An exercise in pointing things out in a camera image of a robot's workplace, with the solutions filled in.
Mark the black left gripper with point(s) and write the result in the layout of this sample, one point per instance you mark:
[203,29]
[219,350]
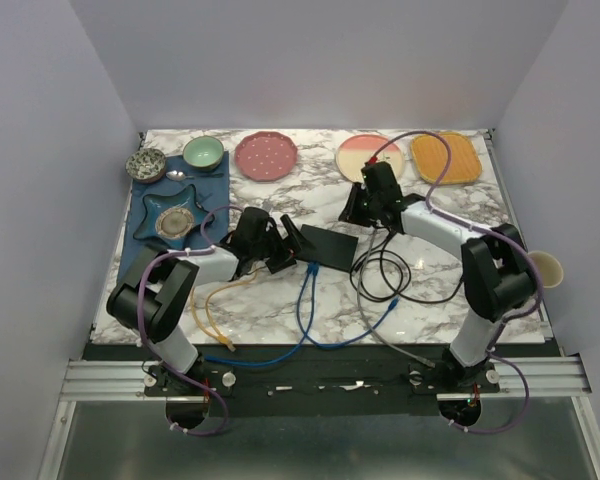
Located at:
[297,243]

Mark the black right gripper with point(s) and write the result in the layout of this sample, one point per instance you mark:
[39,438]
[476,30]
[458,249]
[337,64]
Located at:
[349,212]

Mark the black network switch box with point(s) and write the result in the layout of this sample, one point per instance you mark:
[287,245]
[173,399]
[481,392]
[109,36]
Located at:
[328,248]

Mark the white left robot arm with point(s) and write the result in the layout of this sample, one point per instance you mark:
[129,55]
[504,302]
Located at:
[152,295]

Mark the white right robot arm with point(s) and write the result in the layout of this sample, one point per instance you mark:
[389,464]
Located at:
[497,276]

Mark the cream and pink plate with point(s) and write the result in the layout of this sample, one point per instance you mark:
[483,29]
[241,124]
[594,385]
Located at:
[352,155]

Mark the pink dotted plate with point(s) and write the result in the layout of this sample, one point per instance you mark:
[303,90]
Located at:
[266,156]

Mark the orange woven square tray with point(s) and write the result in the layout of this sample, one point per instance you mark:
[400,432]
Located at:
[430,157]

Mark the blue cloth placemat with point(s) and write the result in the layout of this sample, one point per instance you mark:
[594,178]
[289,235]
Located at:
[211,193]

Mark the blue star shaped dish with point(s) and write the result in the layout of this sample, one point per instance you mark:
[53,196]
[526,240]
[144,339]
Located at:
[154,204]

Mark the small round saucer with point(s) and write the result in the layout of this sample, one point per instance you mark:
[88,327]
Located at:
[174,223]

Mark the green ceramic bowl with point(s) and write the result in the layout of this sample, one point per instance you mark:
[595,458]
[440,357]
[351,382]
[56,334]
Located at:
[203,153]

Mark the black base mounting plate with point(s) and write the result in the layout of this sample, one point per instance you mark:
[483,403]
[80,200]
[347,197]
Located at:
[368,380]

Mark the silver spoon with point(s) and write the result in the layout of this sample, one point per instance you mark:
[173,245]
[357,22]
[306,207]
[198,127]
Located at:
[175,175]

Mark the patterned small bowl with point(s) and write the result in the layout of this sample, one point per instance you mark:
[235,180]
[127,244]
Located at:
[147,165]

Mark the floral paper cup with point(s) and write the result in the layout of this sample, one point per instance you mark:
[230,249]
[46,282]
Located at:
[549,268]

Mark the aluminium frame rail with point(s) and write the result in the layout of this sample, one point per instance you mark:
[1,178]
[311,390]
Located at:
[105,380]

